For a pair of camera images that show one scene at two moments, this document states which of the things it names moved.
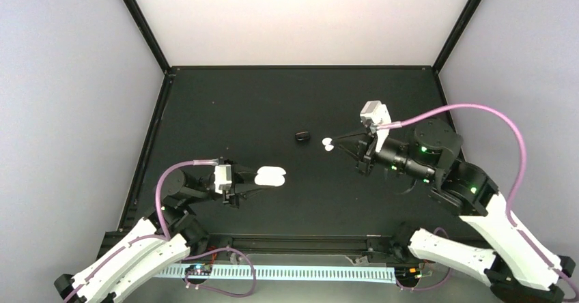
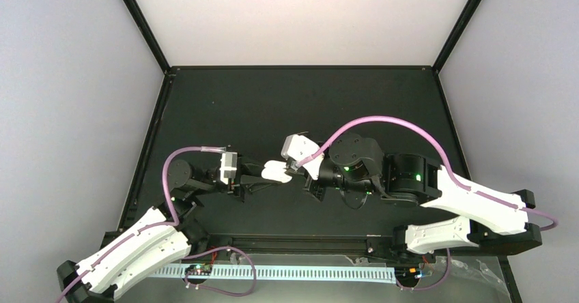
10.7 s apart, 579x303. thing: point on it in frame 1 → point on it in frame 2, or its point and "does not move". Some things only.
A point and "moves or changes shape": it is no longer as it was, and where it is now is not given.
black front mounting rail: x=342 y=245 does not move
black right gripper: x=360 y=151 → x=315 y=191
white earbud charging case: x=270 y=175 moves or changes shape
